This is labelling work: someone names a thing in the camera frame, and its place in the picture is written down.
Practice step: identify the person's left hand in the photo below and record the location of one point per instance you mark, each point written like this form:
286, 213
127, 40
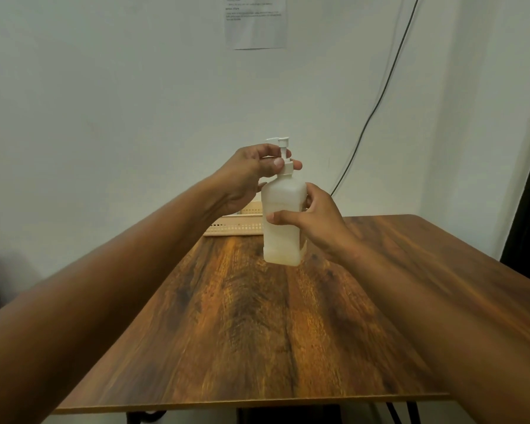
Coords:
238, 180

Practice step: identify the person's right hand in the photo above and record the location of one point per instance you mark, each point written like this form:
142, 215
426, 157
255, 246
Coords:
324, 225

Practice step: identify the person's left thumb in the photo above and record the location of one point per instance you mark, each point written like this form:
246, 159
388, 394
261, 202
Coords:
271, 165

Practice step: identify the person's right thumb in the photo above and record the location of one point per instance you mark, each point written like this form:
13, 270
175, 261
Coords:
284, 217

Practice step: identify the person's left middle finger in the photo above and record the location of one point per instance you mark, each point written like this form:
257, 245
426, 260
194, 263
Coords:
296, 165

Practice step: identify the white pump dispenser head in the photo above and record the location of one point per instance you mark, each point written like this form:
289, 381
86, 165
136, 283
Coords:
286, 168

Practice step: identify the white translucent plastic bottle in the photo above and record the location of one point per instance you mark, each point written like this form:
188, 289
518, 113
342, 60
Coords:
282, 242

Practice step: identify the person's right forearm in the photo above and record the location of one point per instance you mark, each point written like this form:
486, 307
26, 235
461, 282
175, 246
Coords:
446, 331

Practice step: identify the person's left forearm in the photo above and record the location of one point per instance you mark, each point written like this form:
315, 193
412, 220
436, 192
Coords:
92, 295

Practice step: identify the beige perforated plastic basket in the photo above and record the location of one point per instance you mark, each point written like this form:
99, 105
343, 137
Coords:
236, 226

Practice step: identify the white printed paper sheet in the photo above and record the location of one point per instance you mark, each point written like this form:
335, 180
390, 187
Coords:
256, 26

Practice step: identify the black table frame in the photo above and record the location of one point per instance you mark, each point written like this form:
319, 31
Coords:
287, 415

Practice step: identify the black door frame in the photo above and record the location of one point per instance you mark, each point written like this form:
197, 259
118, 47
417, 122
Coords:
528, 216

